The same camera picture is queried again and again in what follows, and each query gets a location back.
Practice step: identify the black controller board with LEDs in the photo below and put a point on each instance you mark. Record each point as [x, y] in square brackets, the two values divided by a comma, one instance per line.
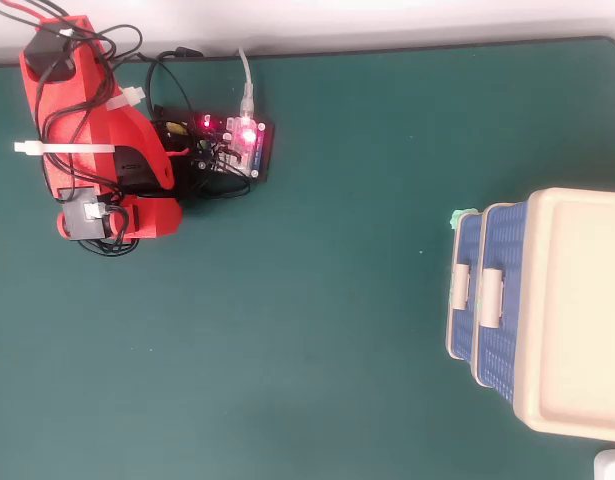
[237, 150]

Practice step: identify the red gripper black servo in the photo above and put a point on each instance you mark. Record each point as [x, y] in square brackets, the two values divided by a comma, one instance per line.
[152, 220]

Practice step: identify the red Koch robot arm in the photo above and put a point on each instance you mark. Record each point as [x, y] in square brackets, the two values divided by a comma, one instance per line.
[92, 130]

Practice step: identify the short white zip tie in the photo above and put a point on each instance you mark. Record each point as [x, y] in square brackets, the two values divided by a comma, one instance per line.
[127, 97]

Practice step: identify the white rounded box corner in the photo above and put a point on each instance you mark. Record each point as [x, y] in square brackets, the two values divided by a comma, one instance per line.
[612, 465]

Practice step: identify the long white zip tie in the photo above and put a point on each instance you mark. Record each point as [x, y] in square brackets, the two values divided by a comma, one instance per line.
[77, 149]

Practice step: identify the dark green table mat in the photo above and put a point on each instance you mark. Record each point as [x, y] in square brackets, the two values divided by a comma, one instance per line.
[307, 400]

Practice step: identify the green putty lump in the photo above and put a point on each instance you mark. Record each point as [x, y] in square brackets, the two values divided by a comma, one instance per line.
[459, 217]

